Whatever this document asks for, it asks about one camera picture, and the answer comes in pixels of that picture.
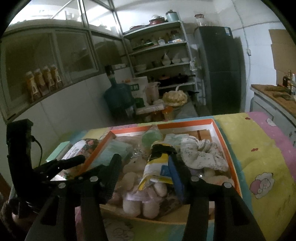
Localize purple white plush toy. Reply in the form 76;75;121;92
189;168;234;186

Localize white floral cloth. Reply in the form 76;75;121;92
180;136;229;172

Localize green cloth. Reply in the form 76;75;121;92
142;125;163;149

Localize left hand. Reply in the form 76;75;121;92
1;200;26;232

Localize mint green carton box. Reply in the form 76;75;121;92
46;141;72;162

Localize floral tissue pack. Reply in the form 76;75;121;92
51;138;99;181

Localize orange drink bottles row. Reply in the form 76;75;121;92
25;64;64;102

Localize orange rimmed cardboard tray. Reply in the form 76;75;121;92
76;119;243;226

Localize colourful cartoon play mat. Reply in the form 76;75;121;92
41;111;296;241

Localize green water jug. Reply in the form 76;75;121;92
103;65;135;123

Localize kitchen counter with bottles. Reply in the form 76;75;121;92
246;69;295;146

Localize yellow dried food bag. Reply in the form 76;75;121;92
162;90;188;107

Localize metal kitchen shelf rack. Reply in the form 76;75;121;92
123;10;199;99

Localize dark grey refrigerator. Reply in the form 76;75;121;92
194;26;241;115

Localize cardboard wall sheets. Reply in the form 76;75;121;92
269;29;295;84

